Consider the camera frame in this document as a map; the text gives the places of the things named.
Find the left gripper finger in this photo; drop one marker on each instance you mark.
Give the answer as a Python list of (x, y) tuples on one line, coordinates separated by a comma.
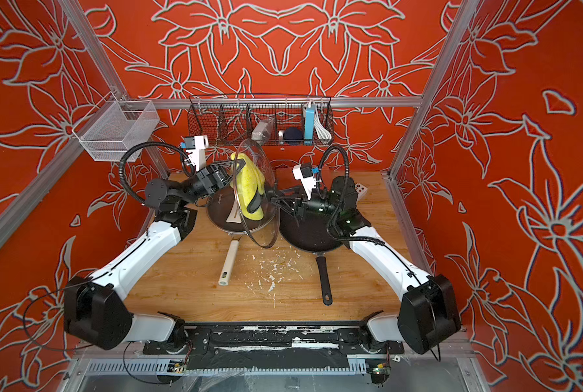
[(236, 180), (236, 165)]

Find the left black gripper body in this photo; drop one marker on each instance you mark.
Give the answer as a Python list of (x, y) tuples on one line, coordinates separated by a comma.
[(207, 182)]

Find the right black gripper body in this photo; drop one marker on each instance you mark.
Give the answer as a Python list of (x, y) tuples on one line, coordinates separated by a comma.
[(291, 205)]

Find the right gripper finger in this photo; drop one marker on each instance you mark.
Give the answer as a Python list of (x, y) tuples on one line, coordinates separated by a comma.
[(284, 203), (276, 192)]

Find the glass lid with black handle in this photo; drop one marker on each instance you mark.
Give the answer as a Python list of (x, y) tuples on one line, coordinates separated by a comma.
[(267, 236)]

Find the yellow microfiber cloth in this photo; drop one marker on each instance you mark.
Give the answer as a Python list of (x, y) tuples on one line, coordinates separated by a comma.
[(253, 189)]

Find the glass lid with white handle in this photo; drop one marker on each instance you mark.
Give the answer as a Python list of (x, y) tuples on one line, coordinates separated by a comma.
[(223, 212)]

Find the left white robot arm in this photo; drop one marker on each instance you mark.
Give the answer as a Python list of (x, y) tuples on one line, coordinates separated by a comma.
[(94, 308)]

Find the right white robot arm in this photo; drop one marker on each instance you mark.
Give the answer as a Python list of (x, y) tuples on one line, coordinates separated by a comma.
[(428, 312)]

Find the black frying pan with lid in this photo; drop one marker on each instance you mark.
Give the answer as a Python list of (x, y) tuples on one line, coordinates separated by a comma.
[(309, 233)]

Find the white packet in basket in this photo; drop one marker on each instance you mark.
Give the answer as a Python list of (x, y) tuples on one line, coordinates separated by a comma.
[(263, 131)]

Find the dark blue round object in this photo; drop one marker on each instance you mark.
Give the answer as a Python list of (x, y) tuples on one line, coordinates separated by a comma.
[(293, 136)]

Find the white box with dots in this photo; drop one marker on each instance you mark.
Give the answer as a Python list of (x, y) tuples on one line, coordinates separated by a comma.
[(361, 190)]

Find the blue white bottle in basket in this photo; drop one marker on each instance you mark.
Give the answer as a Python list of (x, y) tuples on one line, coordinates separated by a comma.
[(310, 117)]

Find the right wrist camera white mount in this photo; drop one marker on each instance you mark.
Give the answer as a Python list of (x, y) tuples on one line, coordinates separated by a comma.
[(306, 174)]

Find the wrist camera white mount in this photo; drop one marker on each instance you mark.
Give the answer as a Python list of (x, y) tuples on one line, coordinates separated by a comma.
[(306, 174), (195, 148)]

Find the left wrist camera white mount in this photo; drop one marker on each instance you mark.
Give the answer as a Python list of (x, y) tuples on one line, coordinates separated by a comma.
[(195, 148)]

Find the dark wok with white handle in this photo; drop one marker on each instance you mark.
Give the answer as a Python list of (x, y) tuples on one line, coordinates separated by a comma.
[(228, 264)]

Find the black wire wall basket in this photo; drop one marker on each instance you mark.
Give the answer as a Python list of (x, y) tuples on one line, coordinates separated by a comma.
[(229, 120)]

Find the clear plastic wall bin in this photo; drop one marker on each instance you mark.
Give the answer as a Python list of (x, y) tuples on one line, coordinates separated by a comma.
[(117, 127)]

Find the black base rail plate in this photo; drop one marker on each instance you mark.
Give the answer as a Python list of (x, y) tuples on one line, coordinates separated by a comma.
[(278, 346)]

